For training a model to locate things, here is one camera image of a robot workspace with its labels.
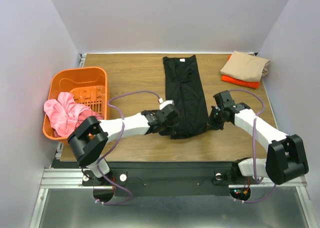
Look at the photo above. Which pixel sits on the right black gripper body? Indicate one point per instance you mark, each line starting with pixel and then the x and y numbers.
pixel 213 118

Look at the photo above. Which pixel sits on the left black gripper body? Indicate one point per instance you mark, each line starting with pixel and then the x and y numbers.
pixel 168 129

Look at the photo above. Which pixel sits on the black t shirt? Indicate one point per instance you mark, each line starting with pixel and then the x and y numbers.
pixel 183 86

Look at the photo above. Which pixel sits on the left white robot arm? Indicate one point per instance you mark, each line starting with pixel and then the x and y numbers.
pixel 89 139

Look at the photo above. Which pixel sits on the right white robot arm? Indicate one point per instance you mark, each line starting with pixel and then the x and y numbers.
pixel 275 154

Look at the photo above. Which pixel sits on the folded orange t shirt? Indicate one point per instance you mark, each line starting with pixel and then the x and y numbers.
pixel 253 85

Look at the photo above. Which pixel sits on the folded tan t shirt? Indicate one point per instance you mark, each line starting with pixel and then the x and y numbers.
pixel 245 67

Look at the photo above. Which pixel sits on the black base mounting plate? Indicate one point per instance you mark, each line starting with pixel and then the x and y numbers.
pixel 221 178

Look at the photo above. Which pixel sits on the orange plastic basket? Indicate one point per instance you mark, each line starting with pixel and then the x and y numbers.
pixel 89 87

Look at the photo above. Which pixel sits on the pink t shirt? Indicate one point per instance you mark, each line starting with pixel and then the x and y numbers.
pixel 65 115

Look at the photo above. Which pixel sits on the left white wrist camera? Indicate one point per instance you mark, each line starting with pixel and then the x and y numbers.
pixel 163 103

